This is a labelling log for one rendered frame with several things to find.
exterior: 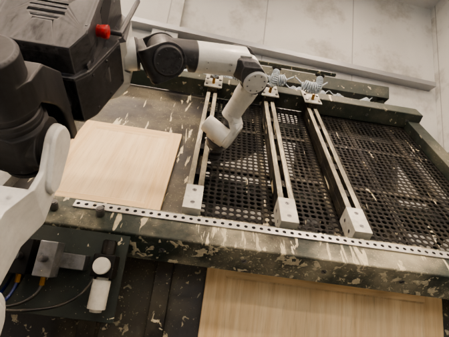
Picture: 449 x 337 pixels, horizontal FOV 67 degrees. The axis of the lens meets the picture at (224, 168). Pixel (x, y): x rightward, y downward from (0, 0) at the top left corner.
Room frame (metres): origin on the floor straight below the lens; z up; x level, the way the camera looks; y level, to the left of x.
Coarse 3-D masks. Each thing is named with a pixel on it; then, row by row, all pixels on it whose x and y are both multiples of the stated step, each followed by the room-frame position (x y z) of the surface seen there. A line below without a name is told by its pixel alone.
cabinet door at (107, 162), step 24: (72, 144) 1.32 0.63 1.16; (96, 144) 1.35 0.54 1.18; (120, 144) 1.37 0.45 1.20; (144, 144) 1.40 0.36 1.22; (168, 144) 1.42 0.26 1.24; (72, 168) 1.23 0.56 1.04; (96, 168) 1.25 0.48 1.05; (120, 168) 1.27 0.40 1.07; (144, 168) 1.29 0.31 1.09; (168, 168) 1.30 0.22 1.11; (72, 192) 1.15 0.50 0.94; (96, 192) 1.17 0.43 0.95; (120, 192) 1.19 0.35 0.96; (144, 192) 1.20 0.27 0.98
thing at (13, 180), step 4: (0, 172) 1.14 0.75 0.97; (4, 172) 1.14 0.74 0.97; (0, 176) 1.12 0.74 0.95; (4, 176) 1.13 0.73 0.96; (8, 176) 1.13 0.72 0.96; (12, 176) 1.14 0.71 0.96; (0, 180) 1.11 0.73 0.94; (4, 180) 1.11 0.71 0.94; (8, 180) 1.12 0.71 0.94; (12, 180) 1.14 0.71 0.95; (16, 180) 1.17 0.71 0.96; (0, 184) 1.10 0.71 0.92; (4, 184) 1.10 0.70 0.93; (8, 184) 1.13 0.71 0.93; (12, 184) 1.15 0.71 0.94
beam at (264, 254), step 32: (64, 224) 1.02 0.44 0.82; (96, 224) 1.03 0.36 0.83; (128, 224) 1.05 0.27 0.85; (160, 224) 1.07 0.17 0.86; (192, 224) 1.08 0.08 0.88; (256, 224) 1.12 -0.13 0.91; (128, 256) 1.11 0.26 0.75; (160, 256) 1.10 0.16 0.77; (192, 256) 1.09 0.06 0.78; (224, 256) 1.08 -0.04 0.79; (256, 256) 1.07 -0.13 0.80; (288, 256) 1.06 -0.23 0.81; (320, 256) 1.07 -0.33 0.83; (352, 256) 1.09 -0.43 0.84; (384, 256) 1.11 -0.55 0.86; (416, 256) 1.13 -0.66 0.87; (384, 288) 1.15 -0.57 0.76; (416, 288) 1.14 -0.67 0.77; (448, 288) 1.13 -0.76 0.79
